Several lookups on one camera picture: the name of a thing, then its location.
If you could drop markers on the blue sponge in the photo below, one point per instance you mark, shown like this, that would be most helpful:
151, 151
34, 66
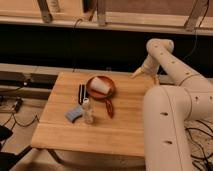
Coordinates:
74, 114

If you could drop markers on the metal bracket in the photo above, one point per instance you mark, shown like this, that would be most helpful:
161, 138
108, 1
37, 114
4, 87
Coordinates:
101, 12
45, 12
197, 15

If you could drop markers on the red round plate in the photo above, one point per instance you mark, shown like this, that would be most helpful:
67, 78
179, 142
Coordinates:
98, 95

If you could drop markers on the clear plastic bottle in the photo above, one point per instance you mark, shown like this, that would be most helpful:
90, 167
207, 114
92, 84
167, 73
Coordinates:
88, 117

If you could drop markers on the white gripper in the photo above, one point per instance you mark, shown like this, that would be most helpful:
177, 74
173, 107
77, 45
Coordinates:
150, 67

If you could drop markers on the metal bracket right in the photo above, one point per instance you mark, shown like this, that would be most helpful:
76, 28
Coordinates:
197, 15

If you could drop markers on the white paper cup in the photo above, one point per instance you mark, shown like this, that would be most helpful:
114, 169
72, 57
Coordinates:
100, 84

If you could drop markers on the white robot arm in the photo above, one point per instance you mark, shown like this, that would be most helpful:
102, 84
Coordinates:
167, 107

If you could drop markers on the wooden table board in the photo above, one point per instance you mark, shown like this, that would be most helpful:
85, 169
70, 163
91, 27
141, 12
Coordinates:
121, 134

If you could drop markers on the metal bracket left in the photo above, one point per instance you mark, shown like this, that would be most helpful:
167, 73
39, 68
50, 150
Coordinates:
45, 12

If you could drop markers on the metal bracket middle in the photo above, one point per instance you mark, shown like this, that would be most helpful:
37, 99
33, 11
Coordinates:
101, 12

